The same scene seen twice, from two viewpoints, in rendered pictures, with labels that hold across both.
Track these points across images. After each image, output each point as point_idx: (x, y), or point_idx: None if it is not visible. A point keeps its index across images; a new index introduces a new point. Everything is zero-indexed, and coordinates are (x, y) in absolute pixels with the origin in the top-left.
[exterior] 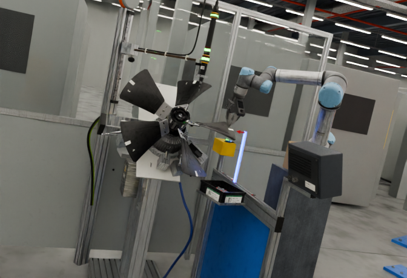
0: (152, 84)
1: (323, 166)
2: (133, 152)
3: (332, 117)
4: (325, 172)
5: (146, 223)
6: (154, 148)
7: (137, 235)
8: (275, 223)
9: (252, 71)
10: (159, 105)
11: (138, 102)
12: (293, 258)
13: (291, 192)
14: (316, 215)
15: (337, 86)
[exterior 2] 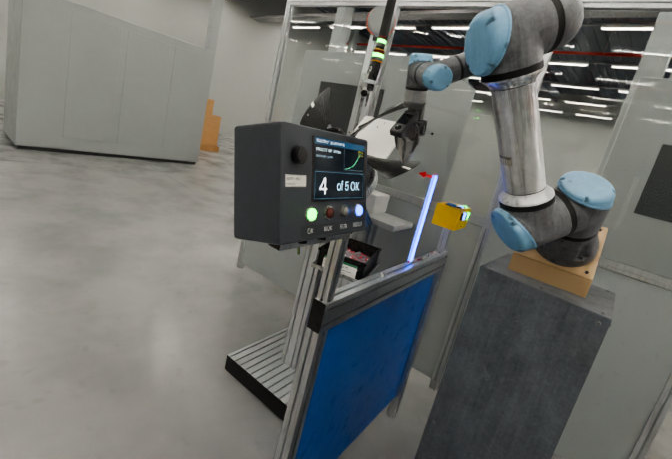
0: (326, 103)
1: (237, 153)
2: None
3: (515, 108)
4: (241, 170)
5: (307, 284)
6: None
7: (297, 295)
8: (310, 310)
9: (420, 55)
10: (324, 128)
11: (312, 127)
12: (468, 452)
13: (472, 300)
14: (537, 384)
15: (496, 8)
